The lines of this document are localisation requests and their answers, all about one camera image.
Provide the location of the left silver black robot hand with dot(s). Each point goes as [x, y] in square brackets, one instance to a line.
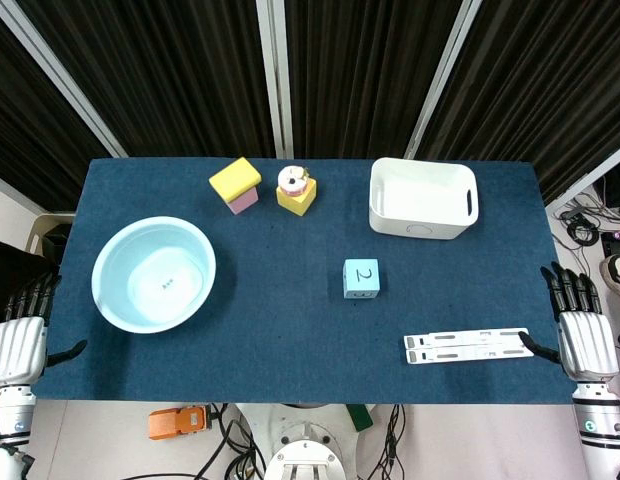
[17, 350]

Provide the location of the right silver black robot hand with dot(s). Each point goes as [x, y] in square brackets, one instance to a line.
[587, 345]

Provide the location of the light blue numbered cube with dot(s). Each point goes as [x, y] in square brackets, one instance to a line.
[361, 279]

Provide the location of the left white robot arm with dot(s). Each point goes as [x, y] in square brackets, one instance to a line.
[12, 415]

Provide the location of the white black sneaker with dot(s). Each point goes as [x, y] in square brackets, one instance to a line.
[617, 277]

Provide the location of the beige plastic bin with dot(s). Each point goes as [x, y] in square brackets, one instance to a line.
[37, 230]

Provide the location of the white folding stand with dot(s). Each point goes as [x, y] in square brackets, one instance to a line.
[465, 346]

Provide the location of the light blue plastic basin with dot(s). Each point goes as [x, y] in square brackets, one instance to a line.
[150, 280]

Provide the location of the orange device on floor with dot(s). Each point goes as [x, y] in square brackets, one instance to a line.
[177, 422]

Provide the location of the white plastic basket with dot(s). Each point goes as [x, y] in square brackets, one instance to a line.
[420, 200]

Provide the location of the pink foam block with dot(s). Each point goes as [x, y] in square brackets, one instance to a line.
[245, 202]

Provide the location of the dark blue table cloth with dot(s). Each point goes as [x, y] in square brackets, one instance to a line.
[290, 350]

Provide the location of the yellow rectangular foam block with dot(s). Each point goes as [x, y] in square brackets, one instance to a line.
[235, 177]

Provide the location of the white robot torso base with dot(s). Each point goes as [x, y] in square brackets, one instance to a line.
[302, 440]

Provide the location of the yellow triangular foam block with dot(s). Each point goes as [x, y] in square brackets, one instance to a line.
[297, 202]

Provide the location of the pink toy donut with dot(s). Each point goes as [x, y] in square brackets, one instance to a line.
[292, 181]

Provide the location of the black pleated curtain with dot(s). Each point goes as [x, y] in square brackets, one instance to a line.
[190, 75]

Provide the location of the grey metal frame post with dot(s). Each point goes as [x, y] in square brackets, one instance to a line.
[276, 75]
[585, 180]
[55, 75]
[442, 75]

